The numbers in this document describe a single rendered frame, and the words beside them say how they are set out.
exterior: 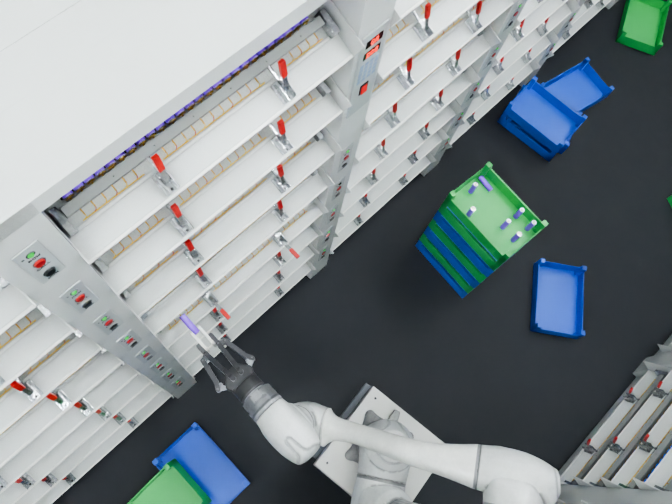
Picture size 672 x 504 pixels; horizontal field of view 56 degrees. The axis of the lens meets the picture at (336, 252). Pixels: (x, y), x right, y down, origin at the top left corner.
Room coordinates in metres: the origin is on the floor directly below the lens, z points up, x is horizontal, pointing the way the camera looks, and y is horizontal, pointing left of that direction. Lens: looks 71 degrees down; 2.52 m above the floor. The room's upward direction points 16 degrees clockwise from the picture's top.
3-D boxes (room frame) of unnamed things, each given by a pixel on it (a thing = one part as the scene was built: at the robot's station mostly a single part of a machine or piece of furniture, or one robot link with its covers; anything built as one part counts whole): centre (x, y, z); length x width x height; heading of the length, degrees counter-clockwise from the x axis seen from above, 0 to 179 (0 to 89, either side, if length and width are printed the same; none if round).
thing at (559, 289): (0.95, -0.95, 0.04); 0.30 x 0.20 x 0.08; 7
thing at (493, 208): (1.01, -0.50, 0.52); 0.30 x 0.20 x 0.08; 55
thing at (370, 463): (0.14, -0.33, 0.47); 0.18 x 0.16 x 0.22; 4
